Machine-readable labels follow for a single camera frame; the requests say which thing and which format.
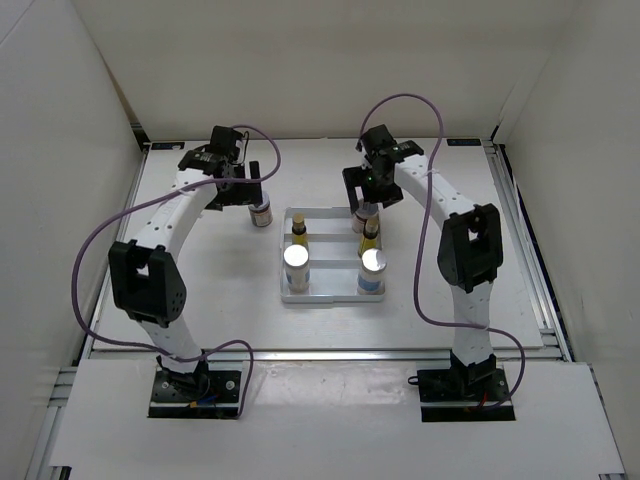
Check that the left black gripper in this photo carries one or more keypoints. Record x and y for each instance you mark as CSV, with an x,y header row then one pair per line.
x,y
247,193

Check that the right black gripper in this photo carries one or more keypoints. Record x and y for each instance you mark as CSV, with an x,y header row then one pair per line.
x,y
355,178

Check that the brown spice jar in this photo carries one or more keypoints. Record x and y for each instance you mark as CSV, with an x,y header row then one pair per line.
x,y
364,212
261,214

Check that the yellow label bottle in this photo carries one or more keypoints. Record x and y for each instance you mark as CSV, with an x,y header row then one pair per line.
x,y
299,230
369,236

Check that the silver lid white bottle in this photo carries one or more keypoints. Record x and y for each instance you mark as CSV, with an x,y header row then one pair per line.
x,y
296,266

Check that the silver lid blue bottle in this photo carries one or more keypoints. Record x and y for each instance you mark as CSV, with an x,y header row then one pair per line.
x,y
371,276

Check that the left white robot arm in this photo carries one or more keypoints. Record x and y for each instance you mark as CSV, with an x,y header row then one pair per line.
x,y
145,279

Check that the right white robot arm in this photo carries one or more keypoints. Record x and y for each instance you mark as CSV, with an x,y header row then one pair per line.
x,y
470,249

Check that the white tiered tray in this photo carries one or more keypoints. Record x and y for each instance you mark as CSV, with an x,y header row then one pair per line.
x,y
334,263

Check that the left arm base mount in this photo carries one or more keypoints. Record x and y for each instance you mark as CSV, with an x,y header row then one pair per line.
x,y
211,393

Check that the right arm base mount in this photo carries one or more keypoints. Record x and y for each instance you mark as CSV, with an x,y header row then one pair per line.
x,y
443,399

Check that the aluminium frame rail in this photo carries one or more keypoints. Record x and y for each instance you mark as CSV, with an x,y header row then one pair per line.
x,y
330,415

